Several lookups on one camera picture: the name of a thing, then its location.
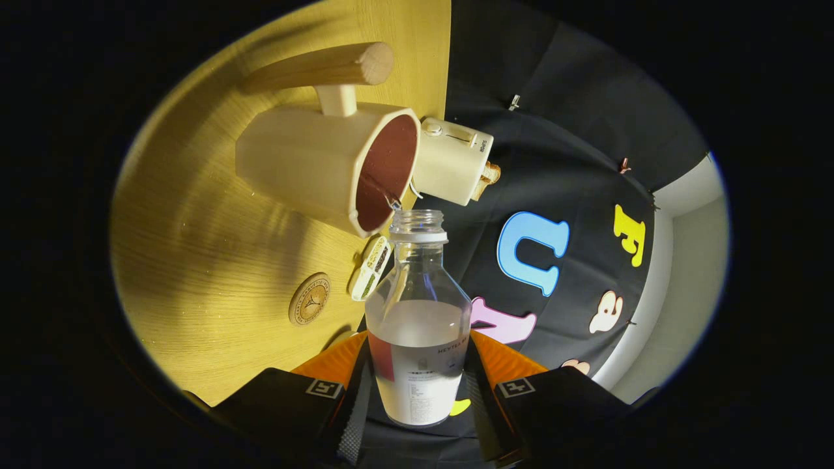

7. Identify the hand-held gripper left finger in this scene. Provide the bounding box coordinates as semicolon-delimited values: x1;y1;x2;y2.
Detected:
212;330;373;466

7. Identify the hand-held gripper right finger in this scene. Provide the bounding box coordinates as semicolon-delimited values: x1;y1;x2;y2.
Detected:
464;329;629;466

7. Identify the clear juice bottle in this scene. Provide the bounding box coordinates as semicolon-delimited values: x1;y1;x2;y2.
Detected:
364;209;472;427

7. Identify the round cork coaster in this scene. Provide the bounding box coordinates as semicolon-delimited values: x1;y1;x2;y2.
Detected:
289;272;331;326

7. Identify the cream cup with wooden handle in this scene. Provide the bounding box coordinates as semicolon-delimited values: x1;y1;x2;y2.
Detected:
235;42;422;239

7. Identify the white divided snack dish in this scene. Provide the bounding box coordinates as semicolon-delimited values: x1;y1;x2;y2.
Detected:
351;236;394;302

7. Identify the wooden table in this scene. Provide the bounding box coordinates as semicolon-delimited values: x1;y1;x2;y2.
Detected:
109;0;452;408

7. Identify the toast slice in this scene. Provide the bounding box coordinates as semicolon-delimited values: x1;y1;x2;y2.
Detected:
470;162;502;201

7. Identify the cream toaster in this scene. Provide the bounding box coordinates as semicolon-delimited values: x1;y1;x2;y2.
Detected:
412;117;495;206

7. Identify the black backdrop cloth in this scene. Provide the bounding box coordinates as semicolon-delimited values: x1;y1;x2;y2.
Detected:
358;0;711;466

